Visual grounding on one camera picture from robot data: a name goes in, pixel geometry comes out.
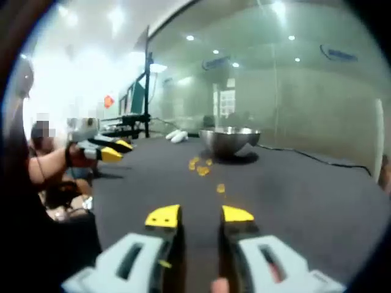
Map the stainless steel bowl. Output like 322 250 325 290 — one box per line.
198 127 262 159

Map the person's left hand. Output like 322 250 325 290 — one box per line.
70 145 99 169

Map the person's right hand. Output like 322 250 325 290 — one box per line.
211 277 230 293

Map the black stand platform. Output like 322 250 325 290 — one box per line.
102 113 152 139

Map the green board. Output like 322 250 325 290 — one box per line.
131 79 148 116

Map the black stand pole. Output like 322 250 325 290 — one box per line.
142 26 155 139

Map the dark grey table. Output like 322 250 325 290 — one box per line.
90 134 382 293

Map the person in black shirt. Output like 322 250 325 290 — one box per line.
2 91 103 293

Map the black table cable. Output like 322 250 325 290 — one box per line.
255 143 373 177

